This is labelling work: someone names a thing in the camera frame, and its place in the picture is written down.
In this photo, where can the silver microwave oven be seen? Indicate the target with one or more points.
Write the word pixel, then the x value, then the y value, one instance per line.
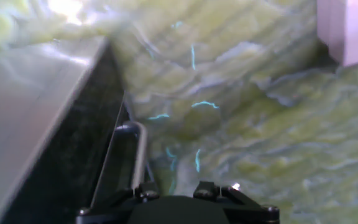
pixel 26 124

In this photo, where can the green marble pattern mat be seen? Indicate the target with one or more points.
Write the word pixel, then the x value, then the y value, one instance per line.
pixel 244 124

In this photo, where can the pink gift box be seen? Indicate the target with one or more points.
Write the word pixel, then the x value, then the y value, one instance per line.
pixel 353 31

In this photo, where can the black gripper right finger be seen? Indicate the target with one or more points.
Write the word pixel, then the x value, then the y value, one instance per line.
pixel 247 214

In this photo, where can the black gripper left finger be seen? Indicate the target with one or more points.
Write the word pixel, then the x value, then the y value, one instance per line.
pixel 110 211

